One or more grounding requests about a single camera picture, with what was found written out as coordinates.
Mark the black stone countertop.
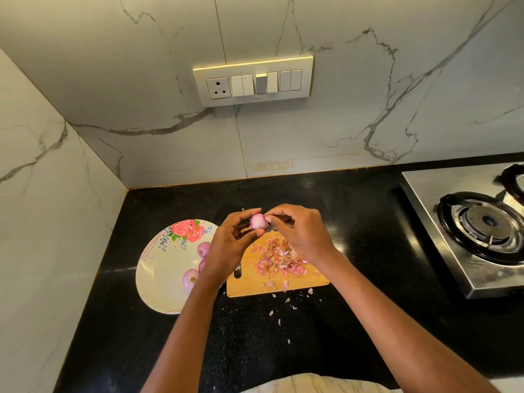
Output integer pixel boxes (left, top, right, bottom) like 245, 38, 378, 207
53, 153, 524, 393

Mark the white floral plate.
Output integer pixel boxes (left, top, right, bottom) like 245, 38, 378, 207
135, 219, 221, 315

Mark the black stove burner grate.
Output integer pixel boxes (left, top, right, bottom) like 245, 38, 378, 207
436, 191, 524, 265
498, 163, 524, 205

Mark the person's left forearm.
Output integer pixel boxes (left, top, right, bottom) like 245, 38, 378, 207
141, 279, 234, 393

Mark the white wall switch panel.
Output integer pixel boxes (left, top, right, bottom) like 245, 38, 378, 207
193, 55, 314, 108

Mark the person's right hand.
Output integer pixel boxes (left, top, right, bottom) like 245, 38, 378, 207
264, 204, 338, 275

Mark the stainless steel gas stove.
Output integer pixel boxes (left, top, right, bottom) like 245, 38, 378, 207
400, 162, 524, 300

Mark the pile of onion peels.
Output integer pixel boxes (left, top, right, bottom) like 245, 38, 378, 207
249, 233, 320, 344

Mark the person's left hand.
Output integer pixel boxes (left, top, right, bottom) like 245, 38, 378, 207
200, 207, 265, 288

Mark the beige striped garment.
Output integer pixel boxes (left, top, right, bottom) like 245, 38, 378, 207
241, 373, 402, 393

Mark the person's right forearm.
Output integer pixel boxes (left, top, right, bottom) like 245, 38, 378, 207
316, 258, 501, 393

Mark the wooden cutting board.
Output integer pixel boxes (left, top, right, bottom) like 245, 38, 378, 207
227, 231, 330, 298

